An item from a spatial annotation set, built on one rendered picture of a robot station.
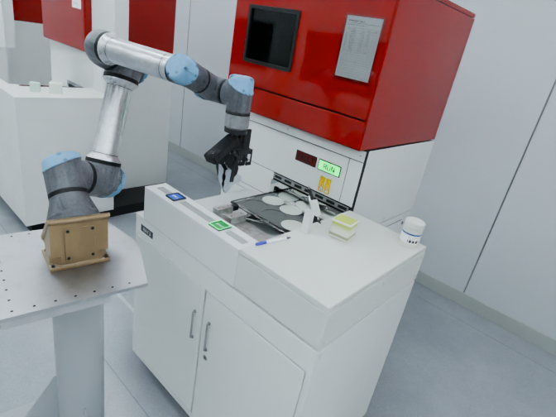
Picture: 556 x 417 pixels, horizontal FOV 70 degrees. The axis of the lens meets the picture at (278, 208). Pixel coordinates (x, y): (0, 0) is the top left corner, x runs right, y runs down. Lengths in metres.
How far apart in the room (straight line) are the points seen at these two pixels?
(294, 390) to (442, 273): 2.17
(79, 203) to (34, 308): 0.32
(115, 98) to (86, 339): 0.82
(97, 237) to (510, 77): 2.51
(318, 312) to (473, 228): 2.14
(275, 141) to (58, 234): 1.03
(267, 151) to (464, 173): 1.57
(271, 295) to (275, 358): 0.20
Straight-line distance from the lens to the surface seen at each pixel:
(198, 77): 1.16
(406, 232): 1.48
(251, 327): 1.31
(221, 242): 1.29
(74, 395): 1.73
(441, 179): 3.09
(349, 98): 1.59
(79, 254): 1.37
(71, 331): 1.52
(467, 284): 3.23
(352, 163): 1.65
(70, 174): 1.37
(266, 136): 1.93
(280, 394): 1.34
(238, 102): 1.19
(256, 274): 1.20
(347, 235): 1.38
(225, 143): 1.21
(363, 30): 1.58
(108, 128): 1.48
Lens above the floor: 1.58
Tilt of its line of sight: 23 degrees down
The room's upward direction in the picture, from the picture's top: 11 degrees clockwise
